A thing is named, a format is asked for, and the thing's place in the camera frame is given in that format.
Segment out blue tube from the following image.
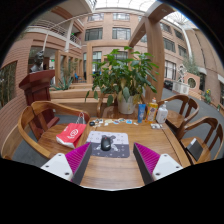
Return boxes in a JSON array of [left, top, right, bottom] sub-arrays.
[[137, 103, 147, 124]]

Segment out green potted plant white pot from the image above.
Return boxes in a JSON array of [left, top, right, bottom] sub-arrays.
[[84, 46, 160, 115]]

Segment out spiky green plant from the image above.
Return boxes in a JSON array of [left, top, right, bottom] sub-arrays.
[[52, 73, 75, 92]]

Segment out grey white printed mouse pad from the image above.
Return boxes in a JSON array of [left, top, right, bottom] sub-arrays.
[[85, 130, 131, 159]]

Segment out black computer mouse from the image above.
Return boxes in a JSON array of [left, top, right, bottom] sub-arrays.
[[100, 134, 112, 152]]

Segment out red paper bag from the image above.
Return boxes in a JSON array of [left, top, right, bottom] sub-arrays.
[[55, 112, 88, 149]]

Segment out white pump bottle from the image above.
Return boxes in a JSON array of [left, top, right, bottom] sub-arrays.
[[155, 100, 169, 125]]

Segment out dark bust statue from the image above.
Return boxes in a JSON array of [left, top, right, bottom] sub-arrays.
[[29, 50, 45, 74]]

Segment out dark red wooden pedestal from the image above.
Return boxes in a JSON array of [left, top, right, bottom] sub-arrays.
[[18, 69, 61, 134]]

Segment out yellow bottle orange cap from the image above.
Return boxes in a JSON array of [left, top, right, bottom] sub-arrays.
[[145, 97, 159, 124]]

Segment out dark tablet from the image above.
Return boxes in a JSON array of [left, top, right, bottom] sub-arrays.
[[185, 137, 204, 162]]

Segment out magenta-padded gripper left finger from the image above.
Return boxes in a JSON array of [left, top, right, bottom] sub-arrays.
[[40, 142, 93, 185]]

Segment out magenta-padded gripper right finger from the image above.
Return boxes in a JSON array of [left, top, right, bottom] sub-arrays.
[[133, 142, 185, 185]]

